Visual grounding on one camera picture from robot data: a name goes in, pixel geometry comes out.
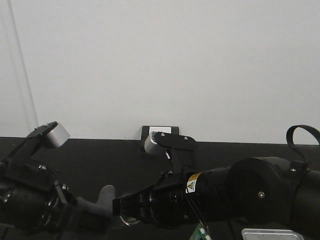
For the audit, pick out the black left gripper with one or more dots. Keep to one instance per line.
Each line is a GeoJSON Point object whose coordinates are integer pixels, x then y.
{"type": "Point", "coordinates": [61, 214]}

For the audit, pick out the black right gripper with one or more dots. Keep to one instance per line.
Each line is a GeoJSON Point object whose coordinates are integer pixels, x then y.
{"type": "Point", "coordinates": [167, 203]}

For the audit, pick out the small clear glass beaker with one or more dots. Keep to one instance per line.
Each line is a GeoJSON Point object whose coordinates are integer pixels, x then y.
{"type": "Point", "coordinates": [129, 220]}

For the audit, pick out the gray microfiber cloth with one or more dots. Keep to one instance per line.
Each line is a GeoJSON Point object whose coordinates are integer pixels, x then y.
{"type": "Point", "coordinates": [104, 205]}

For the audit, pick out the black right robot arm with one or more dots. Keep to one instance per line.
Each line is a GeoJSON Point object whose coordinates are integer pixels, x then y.
{"type": "Point", "coordinates": [258, 190]}

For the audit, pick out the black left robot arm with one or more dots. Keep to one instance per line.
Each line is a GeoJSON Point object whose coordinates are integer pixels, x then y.
{"type": "Point", "coordinates": [21, 207]}

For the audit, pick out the silver metal tray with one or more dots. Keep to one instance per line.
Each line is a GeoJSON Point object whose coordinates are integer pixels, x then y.
{"type": "Point", "coordinates": [270, 234]}

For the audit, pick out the green circuit board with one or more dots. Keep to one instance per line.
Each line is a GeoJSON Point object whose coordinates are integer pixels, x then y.
{"type": "Point", "coordinates": [200, 233]}

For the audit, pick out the black white power socket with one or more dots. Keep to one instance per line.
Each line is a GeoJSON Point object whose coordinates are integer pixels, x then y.
{"type": "Point", "coordinates": [164, 133]}

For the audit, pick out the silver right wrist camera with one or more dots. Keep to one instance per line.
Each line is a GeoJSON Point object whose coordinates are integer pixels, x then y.
{"type": "Point", "coordinates": [151, 146]}

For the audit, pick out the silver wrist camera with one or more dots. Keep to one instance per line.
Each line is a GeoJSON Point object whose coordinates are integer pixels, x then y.
{"type": "Point", "coordinates": [151, 146]}
{"type": "Point", "coordinates": [54, 135]}

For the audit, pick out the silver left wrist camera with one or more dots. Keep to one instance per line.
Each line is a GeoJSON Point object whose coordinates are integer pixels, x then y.
{"type": "Point", "coordinates": [54, 135]}

